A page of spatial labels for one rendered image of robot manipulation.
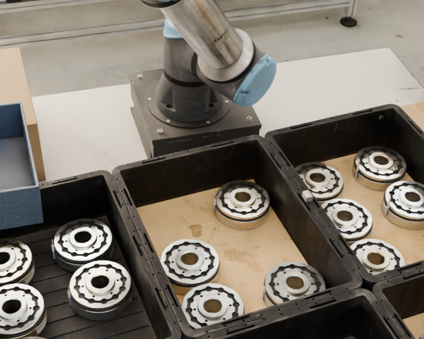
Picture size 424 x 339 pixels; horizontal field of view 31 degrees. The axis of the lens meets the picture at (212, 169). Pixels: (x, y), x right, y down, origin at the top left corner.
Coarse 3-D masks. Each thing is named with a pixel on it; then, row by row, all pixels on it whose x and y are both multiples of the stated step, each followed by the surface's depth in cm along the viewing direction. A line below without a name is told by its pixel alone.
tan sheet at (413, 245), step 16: (336, 160) 156; (352, 160) 156; (352, 176) 152; (352, 192) 149; (368, 192) 149; (384, 192) 149; (368, 208) 146; (384, 224) 143; (384, 240) 139; (400, 240) 140; (416, 240) 140; (416, 256) 137
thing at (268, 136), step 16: (352, 112) 152; (368, 112) 152; (400, 112) 152; (288, 128) 147; (304, 128) 148; (416, 128) 149; (272, 144) 143; (288, 160) 140; (320, 208) 131; (336, 240) 125; (352, 256) 123; (368, 272) 120; (384, 272) 120; (400, 272) 121; (368, 288) 120
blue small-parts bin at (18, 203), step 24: (0, 120) 118; (24, 120) 114; (0, 144) 120; (24, 144) 120; (0, 168) 116; (24, 168) 116; (0, 192) 102; (24, 192) 103; (0, 216) 105; (24, 216) 106
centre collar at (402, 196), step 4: (408, 188) 145; (412, 188) 145; (400, 192) 144; (404, 192) 144; (408, 192) 144; (412, 192) 144; (416, 192) 144; (420, 192) 144; (400, 196) 143; (404, 196) 143; (420, 196) 143; (400, 200) 143; (404, 200) 142; (408, 200) 142; (420, 200) 142; (408, 204) 142; (412, 204) 141; (416, 204) 141; (420, 204) 142
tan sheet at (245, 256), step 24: (216, 192) 148; (144, 216) 142; (168, 216) 142; (192, 216) 143; (168, 240) 138; (216, 240) 138; (240, 240) 138; (264, 240) 138; (288, 240) 139; (240, 264) 134; (264, 264) 134; (240, 288) 130
